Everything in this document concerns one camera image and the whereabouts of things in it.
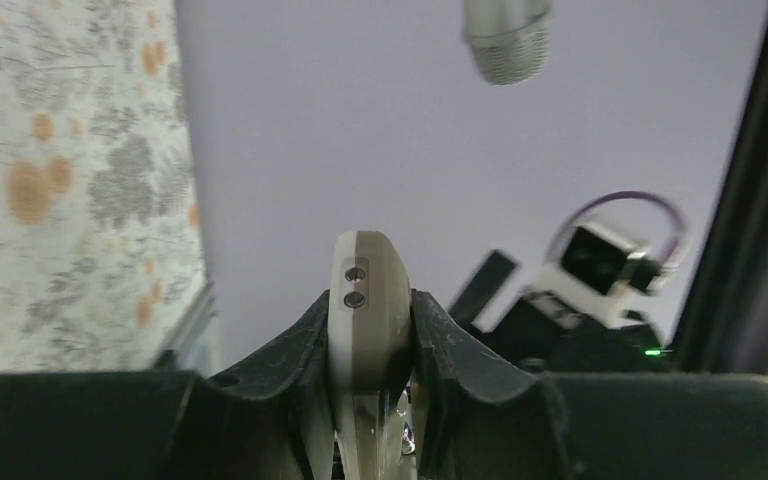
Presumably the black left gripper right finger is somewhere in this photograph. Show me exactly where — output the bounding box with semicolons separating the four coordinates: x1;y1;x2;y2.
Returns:
412;291;768;479

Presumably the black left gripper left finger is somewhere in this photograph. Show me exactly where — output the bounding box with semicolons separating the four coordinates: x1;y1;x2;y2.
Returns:
0;294;331;479

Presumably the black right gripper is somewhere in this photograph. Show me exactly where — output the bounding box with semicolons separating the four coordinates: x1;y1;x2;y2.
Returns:
448;249;666;373

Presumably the white remote control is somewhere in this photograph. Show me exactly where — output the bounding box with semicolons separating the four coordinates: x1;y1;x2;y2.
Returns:
327;230;412;479

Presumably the grey microphone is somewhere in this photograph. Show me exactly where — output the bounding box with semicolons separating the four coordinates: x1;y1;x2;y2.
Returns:
462;0;552;86

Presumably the floral table mat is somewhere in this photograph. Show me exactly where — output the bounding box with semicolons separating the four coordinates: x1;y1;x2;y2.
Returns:
0;1;206;372

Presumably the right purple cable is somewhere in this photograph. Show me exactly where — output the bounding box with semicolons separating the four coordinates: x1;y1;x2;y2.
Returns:
546;190;690;273

